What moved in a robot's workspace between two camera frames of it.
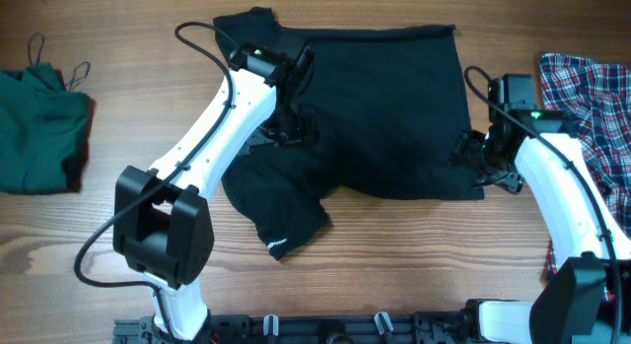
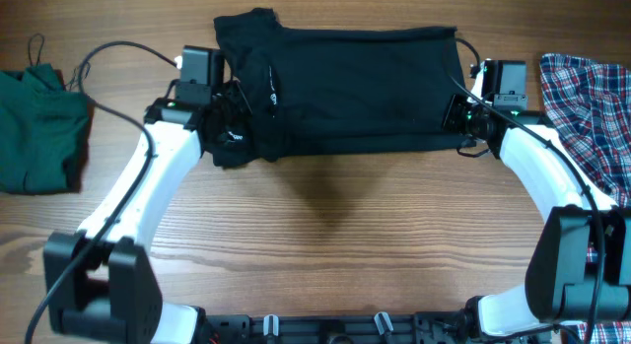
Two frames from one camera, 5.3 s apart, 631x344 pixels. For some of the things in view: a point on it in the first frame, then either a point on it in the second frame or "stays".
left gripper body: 289,126 -> 230,103
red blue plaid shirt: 595,101 stays
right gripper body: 474,151 -> 462,115
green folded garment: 39,119 stays
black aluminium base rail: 311,328 stays
